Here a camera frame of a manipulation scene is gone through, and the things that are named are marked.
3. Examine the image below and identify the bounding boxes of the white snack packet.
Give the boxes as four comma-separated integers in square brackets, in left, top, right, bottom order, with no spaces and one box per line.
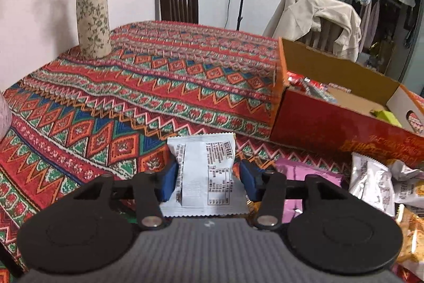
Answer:
[349,152,423,217]
[160,132,248,218]

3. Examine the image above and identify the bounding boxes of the pink snack packet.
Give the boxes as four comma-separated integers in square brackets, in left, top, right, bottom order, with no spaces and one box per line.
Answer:
[276,158,344,223]

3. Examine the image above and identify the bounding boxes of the red cardboard box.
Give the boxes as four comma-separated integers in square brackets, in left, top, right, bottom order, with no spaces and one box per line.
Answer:
[270,39,423,167]

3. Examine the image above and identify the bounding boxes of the red patterned tablecloth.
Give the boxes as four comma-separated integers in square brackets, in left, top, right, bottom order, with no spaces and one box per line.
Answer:
[1,21,352,277]

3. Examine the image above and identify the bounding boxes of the red snack packets in box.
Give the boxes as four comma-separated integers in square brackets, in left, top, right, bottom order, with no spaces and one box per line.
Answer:
[288,72,351,103]

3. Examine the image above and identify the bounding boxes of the white crumpled snack packet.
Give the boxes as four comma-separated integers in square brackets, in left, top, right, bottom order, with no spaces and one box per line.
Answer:
[349,152,423,217]

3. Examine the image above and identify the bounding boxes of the green snack packet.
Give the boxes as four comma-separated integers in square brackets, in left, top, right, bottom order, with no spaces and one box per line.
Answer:
[370,110,403,128]

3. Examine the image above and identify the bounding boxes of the yellow cracker packet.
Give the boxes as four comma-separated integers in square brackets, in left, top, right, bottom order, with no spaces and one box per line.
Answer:
[396,204,423,279]

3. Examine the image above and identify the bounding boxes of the wooden chair under jacket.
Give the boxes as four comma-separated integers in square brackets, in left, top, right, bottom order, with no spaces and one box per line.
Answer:
[298,18,343,54]

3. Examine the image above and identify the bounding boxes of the pink vase at edge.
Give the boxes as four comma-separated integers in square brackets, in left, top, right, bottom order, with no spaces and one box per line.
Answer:
[0,93,12,141]

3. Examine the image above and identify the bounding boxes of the beige jacket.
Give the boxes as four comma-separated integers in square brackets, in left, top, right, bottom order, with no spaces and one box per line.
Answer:
[263,0,361,62]

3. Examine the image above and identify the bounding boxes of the floral ceramic vase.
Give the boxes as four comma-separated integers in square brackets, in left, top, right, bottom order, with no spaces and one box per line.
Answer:
[76,0,111,60]

